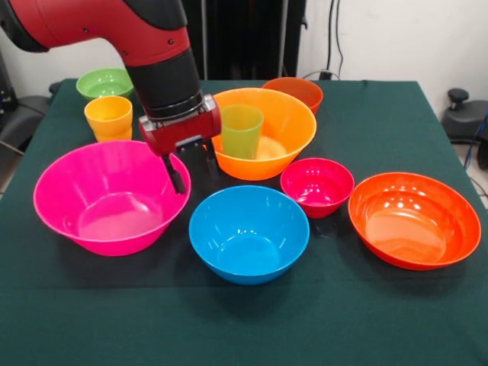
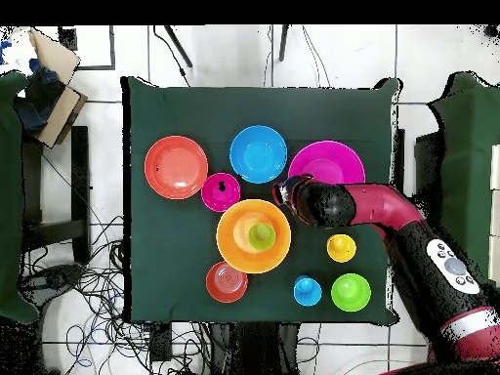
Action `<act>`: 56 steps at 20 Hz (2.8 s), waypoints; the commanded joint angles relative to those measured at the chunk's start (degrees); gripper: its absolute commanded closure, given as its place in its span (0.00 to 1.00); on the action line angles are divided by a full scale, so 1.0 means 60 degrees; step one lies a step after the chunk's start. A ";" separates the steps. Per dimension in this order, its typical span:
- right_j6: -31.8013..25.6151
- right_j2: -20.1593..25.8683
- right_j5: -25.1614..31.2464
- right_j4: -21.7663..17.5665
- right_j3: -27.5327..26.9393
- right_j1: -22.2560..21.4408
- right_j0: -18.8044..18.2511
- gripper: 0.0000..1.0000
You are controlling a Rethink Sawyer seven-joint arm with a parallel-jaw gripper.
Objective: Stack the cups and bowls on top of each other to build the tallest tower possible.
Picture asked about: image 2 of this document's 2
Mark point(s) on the blue bowl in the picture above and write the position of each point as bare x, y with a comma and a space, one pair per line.
258, 154

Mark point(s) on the green cup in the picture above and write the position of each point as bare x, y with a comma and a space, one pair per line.
261, 236

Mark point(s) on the large magenta bowl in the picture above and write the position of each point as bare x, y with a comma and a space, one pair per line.
328, 162

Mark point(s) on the large orange bowl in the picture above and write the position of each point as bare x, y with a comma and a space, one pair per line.
234, 250

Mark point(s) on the small red-orange bowl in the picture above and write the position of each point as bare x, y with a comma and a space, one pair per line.
226, 282

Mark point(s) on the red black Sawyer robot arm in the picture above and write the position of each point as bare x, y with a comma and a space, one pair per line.
390, 207

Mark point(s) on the small crimson bowl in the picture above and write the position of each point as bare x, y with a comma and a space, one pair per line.
215, 197

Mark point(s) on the yellow cup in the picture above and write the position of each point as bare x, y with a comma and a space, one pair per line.
343, 250

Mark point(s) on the blue cup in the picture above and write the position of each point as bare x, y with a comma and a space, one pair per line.
308, 293

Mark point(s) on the wide red-orange bowl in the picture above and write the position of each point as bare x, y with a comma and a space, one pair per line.
176, 167

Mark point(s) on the dark green tablecloth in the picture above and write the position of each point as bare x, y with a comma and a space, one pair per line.
195, 113

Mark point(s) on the green bowl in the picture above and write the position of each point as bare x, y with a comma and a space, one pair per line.
350, 292

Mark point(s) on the black tripod leg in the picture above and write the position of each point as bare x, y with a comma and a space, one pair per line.
283, 43
177, 45

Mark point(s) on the black cabinet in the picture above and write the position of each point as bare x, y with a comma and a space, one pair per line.
427, 164

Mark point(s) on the dark green side cloth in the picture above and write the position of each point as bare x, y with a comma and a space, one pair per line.
9, 195
468, 136

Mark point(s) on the dark blue cloth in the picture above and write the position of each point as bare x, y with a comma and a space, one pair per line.
39, 97

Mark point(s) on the cardboard box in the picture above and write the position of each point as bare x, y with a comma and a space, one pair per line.
58, 56

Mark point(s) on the black stool frame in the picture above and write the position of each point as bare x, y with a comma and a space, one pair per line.
80, 175

